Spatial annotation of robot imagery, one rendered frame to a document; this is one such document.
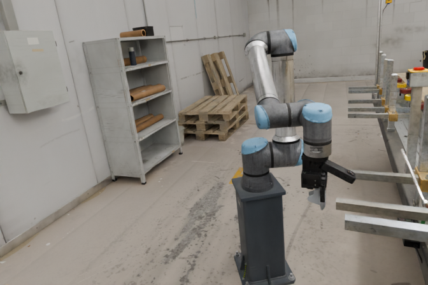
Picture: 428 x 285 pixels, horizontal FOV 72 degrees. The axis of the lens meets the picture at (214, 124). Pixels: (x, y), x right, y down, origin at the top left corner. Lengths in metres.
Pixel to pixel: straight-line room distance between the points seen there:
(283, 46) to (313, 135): 0.66
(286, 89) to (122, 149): 2.20
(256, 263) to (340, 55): 7.39
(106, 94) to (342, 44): 6.78
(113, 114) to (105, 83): 0.33
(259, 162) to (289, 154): 0.17
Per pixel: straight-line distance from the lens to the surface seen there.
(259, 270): 1.97
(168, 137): 4.06
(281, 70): 1.56
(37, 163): 2.98
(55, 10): 3.22
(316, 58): 8.78
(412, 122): 1.60
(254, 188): 1.68
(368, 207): 1.13
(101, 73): 3.24
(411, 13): 8.88
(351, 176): 1.07
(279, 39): 1.55
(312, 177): 1.07
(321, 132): 1.00
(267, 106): 1.09
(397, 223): 0.88
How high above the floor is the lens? 1.44
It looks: 16 degrees down
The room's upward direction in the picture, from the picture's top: 6 degrees counter-clockwise
